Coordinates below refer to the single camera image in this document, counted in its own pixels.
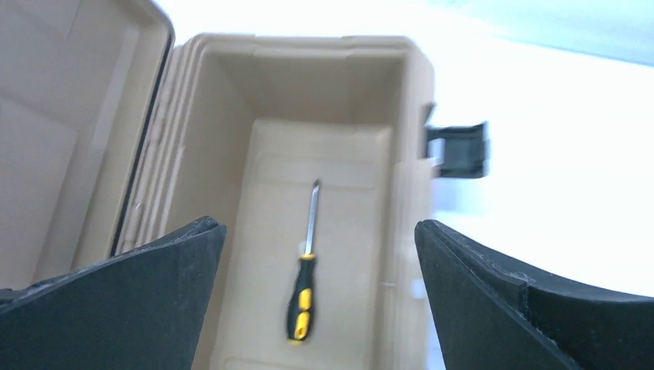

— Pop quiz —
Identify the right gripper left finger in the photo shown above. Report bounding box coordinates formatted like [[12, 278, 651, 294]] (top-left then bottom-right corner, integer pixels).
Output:
[[1, 217, 227, 369]]

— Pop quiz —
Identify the tan plastic toolbox bin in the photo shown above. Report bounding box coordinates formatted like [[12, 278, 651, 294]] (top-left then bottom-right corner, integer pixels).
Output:
[[1, 1, 434, 369]]

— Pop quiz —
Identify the black far toolbox latch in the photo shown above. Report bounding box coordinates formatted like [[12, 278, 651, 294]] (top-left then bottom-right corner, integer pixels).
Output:
[[422, 102, 488, 179]]

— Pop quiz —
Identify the yellow black handled screwdriver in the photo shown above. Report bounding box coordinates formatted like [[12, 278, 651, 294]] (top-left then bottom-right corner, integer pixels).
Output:
[[286, 179, 321, 344]]

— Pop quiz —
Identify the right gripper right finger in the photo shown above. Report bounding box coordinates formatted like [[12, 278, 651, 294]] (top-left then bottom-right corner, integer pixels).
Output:
[[414, 220, 653, 369]]

